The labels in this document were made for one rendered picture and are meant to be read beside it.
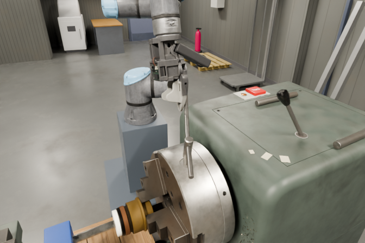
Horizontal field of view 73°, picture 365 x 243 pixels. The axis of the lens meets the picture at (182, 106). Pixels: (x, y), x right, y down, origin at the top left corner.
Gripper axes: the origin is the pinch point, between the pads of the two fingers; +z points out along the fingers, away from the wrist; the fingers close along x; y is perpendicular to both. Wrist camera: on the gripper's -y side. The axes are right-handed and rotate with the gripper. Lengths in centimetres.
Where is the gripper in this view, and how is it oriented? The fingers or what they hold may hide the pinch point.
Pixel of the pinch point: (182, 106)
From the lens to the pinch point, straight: 71.9
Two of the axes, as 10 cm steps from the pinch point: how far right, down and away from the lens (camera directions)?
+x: 4.3, 1.5, -8.9
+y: -9.0, 1.8, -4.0
